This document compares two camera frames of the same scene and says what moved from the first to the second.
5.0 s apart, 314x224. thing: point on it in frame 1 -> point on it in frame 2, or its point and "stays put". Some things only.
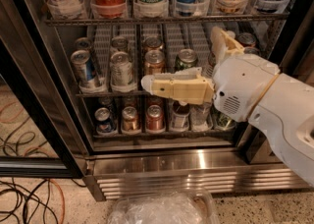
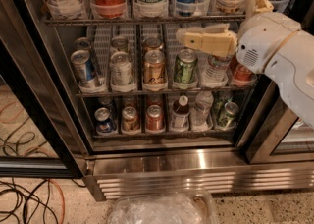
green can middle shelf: [185, 58] stays put
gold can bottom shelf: [130, 123] stays put
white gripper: [243, 84] -> [264, 39]
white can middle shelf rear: [119, 44] stays put
